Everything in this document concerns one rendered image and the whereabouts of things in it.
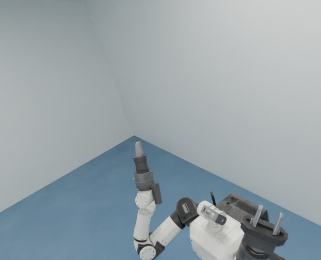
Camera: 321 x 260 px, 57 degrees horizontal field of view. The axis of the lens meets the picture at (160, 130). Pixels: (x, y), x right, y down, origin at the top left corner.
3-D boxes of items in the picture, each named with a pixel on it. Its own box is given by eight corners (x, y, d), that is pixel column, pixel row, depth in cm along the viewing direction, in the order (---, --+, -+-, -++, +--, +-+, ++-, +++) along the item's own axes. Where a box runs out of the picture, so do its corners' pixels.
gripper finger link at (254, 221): (261, 211, 78) (255, 228, 81) (263, 204, 80) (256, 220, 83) (255, 209, 78) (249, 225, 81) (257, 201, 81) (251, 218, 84)
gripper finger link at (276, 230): (280, 210, 79) (273, 227, 82) (279, 218, 76) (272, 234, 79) (286, 212, 79) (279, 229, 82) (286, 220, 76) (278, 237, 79)
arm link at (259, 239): (287, 250, 75) (272, 279, 81) (289, 225, 83) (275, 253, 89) (238, 230, 79) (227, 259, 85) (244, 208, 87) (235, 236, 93)
